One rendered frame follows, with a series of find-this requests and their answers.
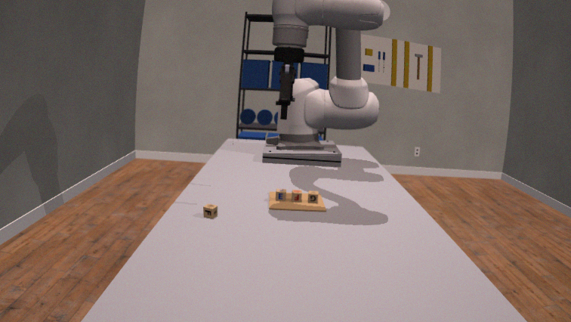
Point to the tan letter block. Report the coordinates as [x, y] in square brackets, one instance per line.
[313, 197]
[210, 211]
[281, 194]
[296, 195]

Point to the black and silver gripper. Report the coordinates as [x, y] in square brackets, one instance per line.
[287, 76]

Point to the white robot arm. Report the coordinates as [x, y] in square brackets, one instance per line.
[347, 104]

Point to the tan flat mat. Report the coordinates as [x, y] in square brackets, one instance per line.
[296, 206]

